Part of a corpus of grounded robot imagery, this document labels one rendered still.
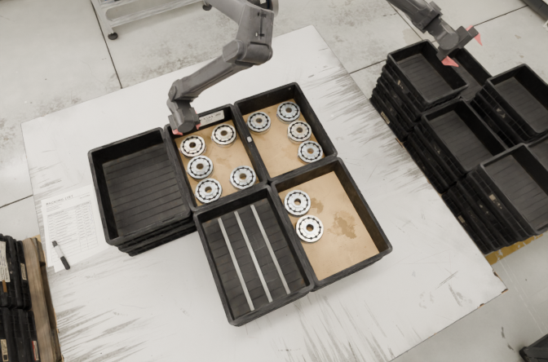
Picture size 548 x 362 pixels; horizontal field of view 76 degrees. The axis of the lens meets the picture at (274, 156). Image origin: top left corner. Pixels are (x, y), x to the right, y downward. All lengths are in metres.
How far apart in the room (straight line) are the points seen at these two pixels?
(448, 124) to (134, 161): 1.76
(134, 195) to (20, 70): 2.11
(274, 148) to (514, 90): 1.59
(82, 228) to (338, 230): 1.04
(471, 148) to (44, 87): 2.98
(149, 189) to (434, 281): 1.18
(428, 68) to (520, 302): 1.46
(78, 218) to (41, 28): 2.27
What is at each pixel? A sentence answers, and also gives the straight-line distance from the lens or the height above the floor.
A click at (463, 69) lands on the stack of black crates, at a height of 0.27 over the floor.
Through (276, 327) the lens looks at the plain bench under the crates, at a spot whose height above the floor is 0.70.
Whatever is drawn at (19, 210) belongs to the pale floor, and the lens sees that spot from 2.74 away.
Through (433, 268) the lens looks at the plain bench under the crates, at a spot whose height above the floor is 0.70.
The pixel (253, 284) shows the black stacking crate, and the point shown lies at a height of 0.83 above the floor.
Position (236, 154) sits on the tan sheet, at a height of 0.83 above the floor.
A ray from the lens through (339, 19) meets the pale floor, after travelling 3.30.
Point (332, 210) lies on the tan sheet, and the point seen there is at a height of 0.83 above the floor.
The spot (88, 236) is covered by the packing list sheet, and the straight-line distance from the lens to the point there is 1.65.
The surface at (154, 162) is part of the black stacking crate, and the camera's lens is 1.53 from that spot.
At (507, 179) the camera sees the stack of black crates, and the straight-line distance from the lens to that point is 2.18.
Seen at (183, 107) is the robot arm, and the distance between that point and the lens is 1.21.
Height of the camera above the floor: 2.13
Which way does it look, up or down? 63 degrees down
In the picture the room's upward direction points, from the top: 2 degrees clockwise
